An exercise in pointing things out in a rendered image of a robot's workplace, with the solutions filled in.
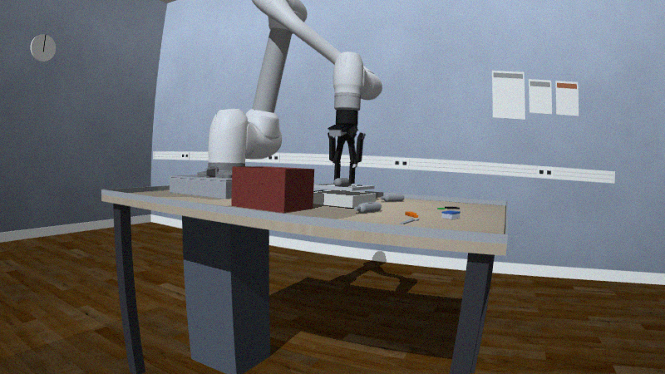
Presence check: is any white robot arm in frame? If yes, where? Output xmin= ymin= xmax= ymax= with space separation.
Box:
xmin=197 ymin=0 xmax=382 ymax=178

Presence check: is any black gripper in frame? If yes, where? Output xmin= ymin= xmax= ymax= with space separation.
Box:
xmin=328 ymin=110 xmax=366 ymax=184

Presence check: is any white digital scale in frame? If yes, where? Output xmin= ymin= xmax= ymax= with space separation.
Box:
xmin=313 ymin=184 xmax=376 ymax=209

